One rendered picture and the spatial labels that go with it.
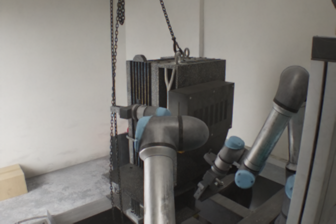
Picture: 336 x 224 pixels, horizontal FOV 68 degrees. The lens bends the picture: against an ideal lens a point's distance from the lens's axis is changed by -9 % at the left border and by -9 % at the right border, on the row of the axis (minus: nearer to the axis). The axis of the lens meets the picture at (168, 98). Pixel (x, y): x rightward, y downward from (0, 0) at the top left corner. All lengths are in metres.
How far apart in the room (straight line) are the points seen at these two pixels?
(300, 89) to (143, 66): 0.97
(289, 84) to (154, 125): 0.47
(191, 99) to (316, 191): 0.88
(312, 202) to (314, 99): 0.21
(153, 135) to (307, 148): 0.45
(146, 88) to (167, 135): 0.83
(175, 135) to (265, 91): 1.74
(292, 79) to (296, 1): 1.44
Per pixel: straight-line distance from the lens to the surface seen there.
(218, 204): 1.96
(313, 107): 0.55
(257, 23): 2.51
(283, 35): 2.38
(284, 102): 0.95
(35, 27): 3.51
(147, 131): 0.83
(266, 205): 2.00
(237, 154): 1.19
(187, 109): 1.33
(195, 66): 1.55
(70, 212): 1.93
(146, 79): 1.62
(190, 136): 0.84
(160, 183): 0.77
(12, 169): 3.58
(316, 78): 0.54
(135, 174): 1.79
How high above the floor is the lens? 1.78
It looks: 14 degrees down
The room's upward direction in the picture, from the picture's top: straight up
